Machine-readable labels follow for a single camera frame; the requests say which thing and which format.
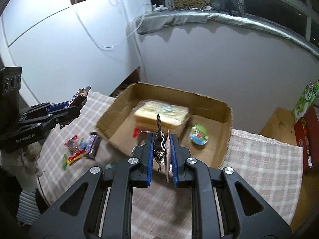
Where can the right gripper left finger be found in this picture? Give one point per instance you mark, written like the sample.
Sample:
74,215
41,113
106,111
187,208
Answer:
99,204

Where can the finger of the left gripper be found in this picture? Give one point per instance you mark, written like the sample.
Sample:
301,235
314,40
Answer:
58,106
62,116

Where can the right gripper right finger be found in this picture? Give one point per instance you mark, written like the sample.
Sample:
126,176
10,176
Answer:
223,204

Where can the dark snickers bar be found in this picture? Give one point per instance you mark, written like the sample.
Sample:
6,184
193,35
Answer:
79,98

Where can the silver snack packet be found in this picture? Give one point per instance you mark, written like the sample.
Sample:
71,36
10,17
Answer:
161,153

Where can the large cracker pack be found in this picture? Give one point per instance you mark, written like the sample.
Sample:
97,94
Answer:
172,116

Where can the red dark snack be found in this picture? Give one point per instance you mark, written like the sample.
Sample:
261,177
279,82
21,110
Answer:
137,133

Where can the left hand white glove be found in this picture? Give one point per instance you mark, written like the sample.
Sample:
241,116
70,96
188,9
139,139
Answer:
23,164

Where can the red dark snack packet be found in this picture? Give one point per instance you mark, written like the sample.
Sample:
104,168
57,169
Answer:
72,145

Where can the small green candy packet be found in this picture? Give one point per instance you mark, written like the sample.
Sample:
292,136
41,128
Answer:
64,162

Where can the pink plaid tablecloth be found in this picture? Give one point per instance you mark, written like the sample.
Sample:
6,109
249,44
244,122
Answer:
272,168

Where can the brown cardboard box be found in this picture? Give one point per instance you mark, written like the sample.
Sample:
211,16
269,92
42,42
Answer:
119,127

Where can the round green jelly cup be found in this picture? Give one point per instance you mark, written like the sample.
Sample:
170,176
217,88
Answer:
199,135

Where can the red box beside table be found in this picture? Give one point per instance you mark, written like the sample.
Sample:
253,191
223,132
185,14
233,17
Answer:
306,132

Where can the green tissue pack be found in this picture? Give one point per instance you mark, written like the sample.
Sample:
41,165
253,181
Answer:
307,98

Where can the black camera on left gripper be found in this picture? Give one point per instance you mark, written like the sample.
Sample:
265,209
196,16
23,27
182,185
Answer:
10,86

